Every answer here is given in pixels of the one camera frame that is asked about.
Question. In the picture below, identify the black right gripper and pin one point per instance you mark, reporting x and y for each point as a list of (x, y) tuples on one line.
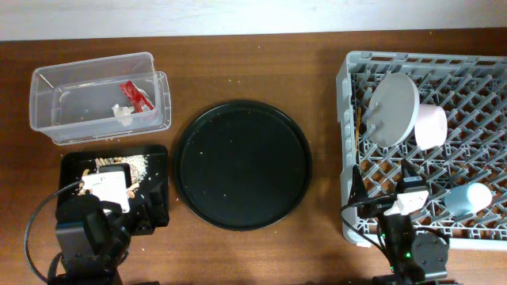
[(359, 189)]

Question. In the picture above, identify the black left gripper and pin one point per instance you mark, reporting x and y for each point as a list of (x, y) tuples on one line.
[(146, 224)]

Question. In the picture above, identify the wooden chopstick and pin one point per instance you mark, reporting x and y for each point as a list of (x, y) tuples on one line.
[(357, 129)]

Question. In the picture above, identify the light grey plate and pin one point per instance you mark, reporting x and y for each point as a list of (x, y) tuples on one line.
[(395, 103)]

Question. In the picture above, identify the pink bowl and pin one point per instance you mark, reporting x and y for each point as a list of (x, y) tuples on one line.
[(431, 127)]

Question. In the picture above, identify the blue cup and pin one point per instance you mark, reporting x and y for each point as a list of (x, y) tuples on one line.
[(468, 199)]

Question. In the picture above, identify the red snack wrapper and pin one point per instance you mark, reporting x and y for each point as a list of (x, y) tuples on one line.
[(139, 99)]

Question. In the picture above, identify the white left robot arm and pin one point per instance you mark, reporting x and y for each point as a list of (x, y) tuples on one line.
[(94, 237)]

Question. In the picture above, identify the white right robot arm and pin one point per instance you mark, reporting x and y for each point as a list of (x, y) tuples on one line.
[(417, 255)]

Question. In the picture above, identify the grey dishwasher rack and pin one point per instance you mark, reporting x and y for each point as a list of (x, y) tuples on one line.
[(472, 92)]

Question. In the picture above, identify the clear plastic waste bin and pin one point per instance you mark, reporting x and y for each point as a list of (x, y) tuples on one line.
[(71, 102)]

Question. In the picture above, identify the black rectangular tray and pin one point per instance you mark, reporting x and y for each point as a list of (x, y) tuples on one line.
[(73, 164)]

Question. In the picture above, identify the round black serving tray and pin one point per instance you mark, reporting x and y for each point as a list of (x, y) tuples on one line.
[(242, 165)]

